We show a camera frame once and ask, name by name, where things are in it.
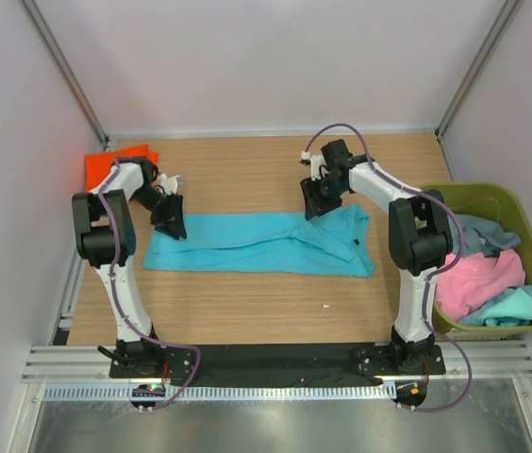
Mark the right controller board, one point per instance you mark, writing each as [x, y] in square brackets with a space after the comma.
[410, 395]

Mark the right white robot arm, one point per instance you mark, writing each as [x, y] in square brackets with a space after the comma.
[418, 231]

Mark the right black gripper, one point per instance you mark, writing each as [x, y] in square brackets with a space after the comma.
[315, 204]

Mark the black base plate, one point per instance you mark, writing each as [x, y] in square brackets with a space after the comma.
[269, 365]

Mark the pink t shirt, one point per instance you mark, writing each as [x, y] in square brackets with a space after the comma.
[477, 279]

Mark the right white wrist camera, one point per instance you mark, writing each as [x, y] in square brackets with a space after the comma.
[316, 164]

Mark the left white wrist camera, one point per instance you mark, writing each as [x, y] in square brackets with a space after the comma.
[169, 184]

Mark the grey blue t shirt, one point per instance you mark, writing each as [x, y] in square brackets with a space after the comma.
[485, 237]

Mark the slotted cable duct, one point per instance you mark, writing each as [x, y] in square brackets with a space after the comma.
[121, 392]

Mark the aluminium frame rail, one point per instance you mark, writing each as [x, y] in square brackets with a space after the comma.
[57, 364]

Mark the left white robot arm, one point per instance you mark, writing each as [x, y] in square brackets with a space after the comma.
[105, 238]

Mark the green plastic bin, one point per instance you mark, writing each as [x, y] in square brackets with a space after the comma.
[493, 202]

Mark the folded orange t shirt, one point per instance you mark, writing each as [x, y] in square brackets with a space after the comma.
[97, 166]

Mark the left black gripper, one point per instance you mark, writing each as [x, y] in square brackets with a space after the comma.
[175, 210]

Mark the light teal t shirt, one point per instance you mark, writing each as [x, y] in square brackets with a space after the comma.
[511, 308]

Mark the turquoise blue t shirt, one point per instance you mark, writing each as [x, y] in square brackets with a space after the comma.
[268, 242]

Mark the left controller board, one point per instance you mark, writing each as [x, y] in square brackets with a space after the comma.
[148, 398]

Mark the controller board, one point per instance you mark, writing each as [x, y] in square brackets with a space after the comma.
[148, 398]
[410, 395]

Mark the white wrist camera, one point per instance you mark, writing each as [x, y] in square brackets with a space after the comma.
[169, 184]
[316, 164]

